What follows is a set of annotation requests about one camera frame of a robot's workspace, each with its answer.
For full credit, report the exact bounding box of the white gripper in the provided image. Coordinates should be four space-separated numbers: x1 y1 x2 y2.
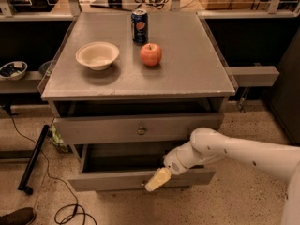
145 146 190 192

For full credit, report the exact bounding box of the grey drawer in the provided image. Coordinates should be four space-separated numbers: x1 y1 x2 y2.
67 141 218 193
54 112 224 144

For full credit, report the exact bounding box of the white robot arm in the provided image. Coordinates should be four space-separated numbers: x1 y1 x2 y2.
145 127 300 225

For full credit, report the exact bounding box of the grey drawer cabinet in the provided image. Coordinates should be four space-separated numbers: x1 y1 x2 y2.
37 10 240 193

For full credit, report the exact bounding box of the grey top drawer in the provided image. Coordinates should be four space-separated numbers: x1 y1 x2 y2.
54 112 224 144

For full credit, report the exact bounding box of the green snack bag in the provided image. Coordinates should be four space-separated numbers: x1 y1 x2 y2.
51 125 69 154

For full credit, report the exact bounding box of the red apple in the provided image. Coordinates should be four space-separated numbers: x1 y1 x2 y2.
140 43 162 67

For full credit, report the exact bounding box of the grey side shelf right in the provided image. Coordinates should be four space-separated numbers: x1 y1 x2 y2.
229 66 279 87

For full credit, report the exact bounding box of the grey side shelf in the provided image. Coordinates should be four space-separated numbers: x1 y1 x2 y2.
229 66 279 87
0 71 43 94

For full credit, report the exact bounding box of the white paper bowl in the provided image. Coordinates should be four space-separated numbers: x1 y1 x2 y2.
76 42 120 70

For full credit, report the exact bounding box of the black pole on floor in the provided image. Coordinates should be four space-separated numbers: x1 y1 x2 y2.
18 125 50 195

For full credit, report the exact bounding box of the brown shoe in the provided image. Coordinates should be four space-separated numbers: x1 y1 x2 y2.
0 207 36 225

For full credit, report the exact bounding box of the blue pepsi can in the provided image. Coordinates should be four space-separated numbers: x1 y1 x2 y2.
131 9 148 44

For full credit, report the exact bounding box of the dark bowl on shelf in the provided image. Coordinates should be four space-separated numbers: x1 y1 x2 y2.
38 60 53 75

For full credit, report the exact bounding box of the grey side shelf left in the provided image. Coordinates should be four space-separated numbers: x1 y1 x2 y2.
0 71 43 94

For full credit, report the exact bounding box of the black floor cable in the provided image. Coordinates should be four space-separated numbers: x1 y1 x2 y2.
2 104 98 225

